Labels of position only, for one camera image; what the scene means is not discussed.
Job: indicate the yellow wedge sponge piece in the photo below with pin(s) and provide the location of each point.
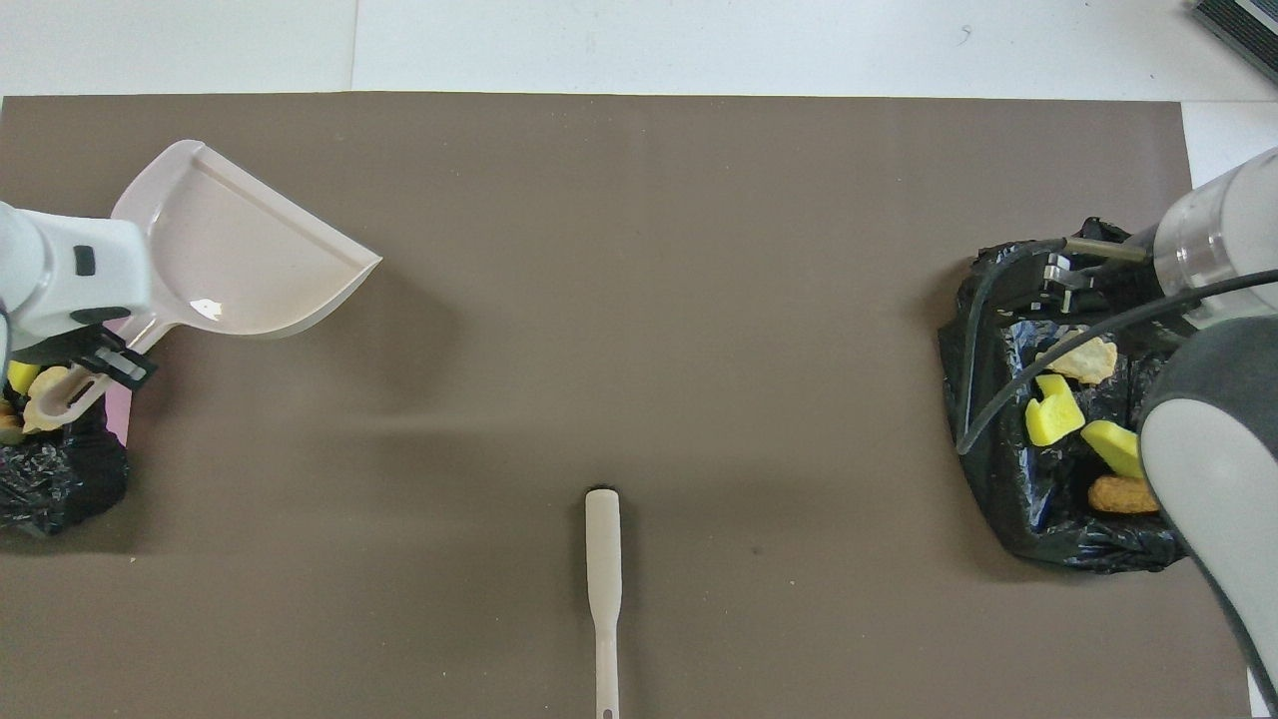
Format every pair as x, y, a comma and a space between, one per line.
1116, 444

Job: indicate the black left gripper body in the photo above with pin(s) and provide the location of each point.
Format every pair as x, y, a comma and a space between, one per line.
60, 345

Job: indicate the pink plastic bin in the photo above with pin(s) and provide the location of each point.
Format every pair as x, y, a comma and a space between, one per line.
120, 419

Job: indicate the brown cylindrical sponge chunk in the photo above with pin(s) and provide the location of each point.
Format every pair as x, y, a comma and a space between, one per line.
1120, 494

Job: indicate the dark ribbed device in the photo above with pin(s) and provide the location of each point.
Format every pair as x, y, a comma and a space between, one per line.
1248, 25

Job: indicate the beige brush with black bristles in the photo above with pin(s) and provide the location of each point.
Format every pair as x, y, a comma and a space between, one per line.
603, 549

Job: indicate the small yellow sponge piece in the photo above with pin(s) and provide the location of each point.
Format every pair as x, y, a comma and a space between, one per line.
22, 377

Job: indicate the orange striped cone chunk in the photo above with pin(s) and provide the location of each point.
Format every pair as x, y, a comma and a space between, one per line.
1083, 361

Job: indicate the yellow notched sponge piece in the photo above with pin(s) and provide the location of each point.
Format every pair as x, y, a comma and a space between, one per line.
1053, 414

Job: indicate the brown table mat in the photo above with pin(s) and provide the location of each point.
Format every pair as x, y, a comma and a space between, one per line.
639, 300

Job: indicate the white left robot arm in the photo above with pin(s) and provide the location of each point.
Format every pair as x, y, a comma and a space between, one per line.
60, 270

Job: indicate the beige plastic dustpan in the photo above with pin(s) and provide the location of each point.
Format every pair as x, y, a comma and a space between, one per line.
240, 260

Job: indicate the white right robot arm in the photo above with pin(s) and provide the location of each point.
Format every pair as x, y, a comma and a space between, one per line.
1218, 479

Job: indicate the black trash bag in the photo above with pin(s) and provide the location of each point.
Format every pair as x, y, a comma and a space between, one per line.
998, 469

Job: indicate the black bag lining pink bin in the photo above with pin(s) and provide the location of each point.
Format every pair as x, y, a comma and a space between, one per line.
60, 484

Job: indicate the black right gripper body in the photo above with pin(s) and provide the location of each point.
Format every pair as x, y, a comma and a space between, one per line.
1128, 285

